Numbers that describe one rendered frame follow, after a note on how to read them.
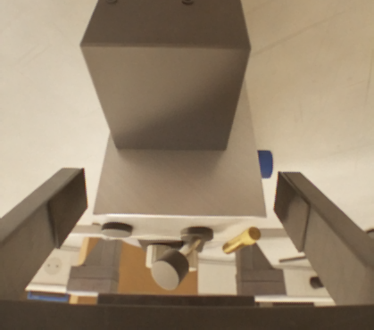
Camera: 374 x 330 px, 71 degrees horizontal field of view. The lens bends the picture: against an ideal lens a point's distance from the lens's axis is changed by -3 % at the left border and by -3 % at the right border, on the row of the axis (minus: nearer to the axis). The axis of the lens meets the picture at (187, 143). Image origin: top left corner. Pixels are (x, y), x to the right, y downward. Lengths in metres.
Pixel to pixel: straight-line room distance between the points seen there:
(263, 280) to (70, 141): 0.23
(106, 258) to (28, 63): 0.17
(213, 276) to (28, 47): 0.74
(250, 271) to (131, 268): 0.31
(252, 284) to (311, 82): 0.17
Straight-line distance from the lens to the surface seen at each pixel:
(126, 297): 0.25
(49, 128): 0.29
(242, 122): 0.16
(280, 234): 0.23
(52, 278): 0.75
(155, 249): 0.18
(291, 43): 0.20
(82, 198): 0.17
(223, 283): 0.85
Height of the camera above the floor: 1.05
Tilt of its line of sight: 34 degrees down
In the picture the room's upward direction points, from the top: 179 degrees counter-clockwise
